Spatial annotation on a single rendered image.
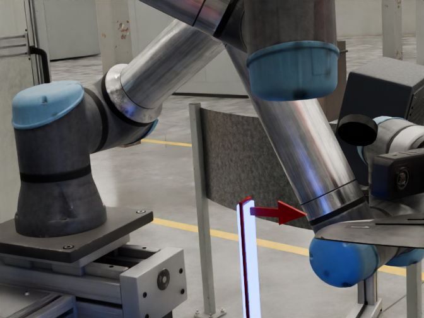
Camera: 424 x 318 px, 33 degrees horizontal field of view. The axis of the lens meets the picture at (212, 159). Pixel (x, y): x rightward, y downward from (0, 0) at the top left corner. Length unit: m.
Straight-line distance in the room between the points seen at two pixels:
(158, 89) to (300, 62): 0.62
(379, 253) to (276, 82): 0.36
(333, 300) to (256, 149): 0.99
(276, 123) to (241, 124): 1.93
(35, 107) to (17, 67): 1.50
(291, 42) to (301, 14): 0.02
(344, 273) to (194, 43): 0.44
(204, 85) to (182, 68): 9.74
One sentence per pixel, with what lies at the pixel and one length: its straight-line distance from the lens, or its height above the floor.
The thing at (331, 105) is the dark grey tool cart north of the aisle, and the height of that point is 0.27.
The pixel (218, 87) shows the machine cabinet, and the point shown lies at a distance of 10.70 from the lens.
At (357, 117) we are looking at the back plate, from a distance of 0.22.
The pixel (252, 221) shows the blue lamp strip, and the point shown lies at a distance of 0.73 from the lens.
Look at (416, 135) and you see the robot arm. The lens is 0.90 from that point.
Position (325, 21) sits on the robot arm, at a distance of 0.60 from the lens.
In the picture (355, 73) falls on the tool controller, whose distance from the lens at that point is 1.25.
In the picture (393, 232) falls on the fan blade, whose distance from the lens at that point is 0.63.
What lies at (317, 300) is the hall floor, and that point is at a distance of 3.47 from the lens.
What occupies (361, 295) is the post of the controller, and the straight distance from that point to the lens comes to 1.29.
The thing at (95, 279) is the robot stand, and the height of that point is 0.98.
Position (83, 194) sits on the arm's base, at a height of 1.10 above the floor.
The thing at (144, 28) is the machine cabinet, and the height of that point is 1.05.
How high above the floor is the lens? 1.38
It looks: 12 degrees down
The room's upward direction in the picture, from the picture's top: 4 degrees counter-clockwise
